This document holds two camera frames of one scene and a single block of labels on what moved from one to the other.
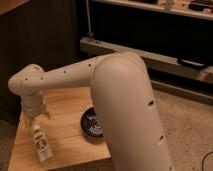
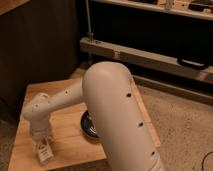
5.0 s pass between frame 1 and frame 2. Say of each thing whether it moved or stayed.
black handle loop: stayed
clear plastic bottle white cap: stayed
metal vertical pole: stayed
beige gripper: moved
